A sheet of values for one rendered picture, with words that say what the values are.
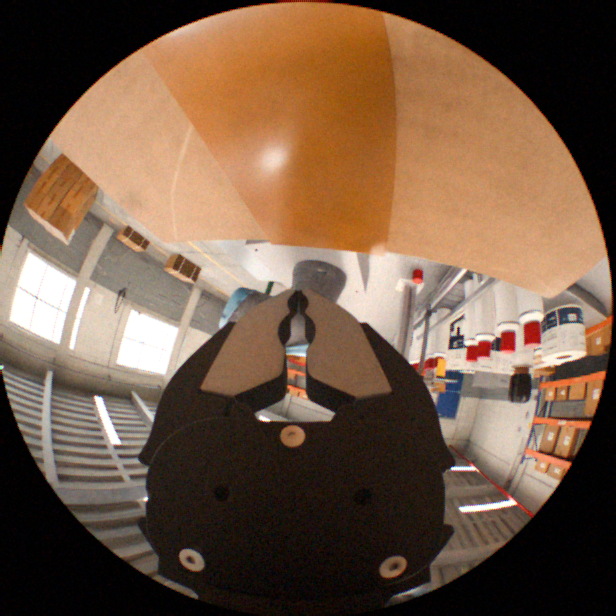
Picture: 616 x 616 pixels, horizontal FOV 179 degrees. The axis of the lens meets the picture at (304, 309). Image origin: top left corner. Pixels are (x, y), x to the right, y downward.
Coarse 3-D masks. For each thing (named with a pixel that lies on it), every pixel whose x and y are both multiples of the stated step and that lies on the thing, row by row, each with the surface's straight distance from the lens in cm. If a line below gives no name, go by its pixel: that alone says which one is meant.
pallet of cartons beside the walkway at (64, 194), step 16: (64, 160) 334; (48, 176) 328; (64, 176) 323; (80, 176) 324; (32, 192) 328; (48, 192) 323; (64, 192) 315; (80, 192) 312; (96, 192) 388; (32, 208) 320; (48, 208) 313; (64, 208) 308; (80, 208) 331; (48, 224) 320; (64, 224) 302; (64, 240) 372
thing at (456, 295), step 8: (464, 280) 58; (456, 288) 61; (464, 288) 62; (448, 296) 66; (456, 296) 66; (464, 296) 66; (440, 304) 72; (448, 304) 72; (456, 304) 72; (416, 328) 101
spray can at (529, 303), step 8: (520, 288) 39; (520, 296) 38; (528, 296) 38; (536, 296) 38; (520, 304) 38; (528, 304) 37; (536, 304) 37; (520, 312) 38; (528, 312) 37; (536, 312) 37; (520, 320) 38; (528, 320) 37; (536, 320) 38; (528, 328) 37; (536, 328) 37; (528, 336) 37; (536, 336) 37; (528, 344) 36; (536, 344) 37
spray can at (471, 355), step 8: (472, 280) 56; (472, 288) 55; (472, 304) 53; (472, 312) 53; (472, 320) 52; (472, 328) 51; (464, 336) 53; (472, 336) 51; (472, 344) 51; (472, 352) 51; (472, 360) 51
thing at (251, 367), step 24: (264, 312) 10; (288, 312) 9; (240, 336) 8; (264, 336) 8; (288, 336) 10; (216, 360) 8; (240, 360) 7; (264, 360) 7; (216, 384) 7; (240, 384) 7; (264, 384) 7; (264, 408) 8
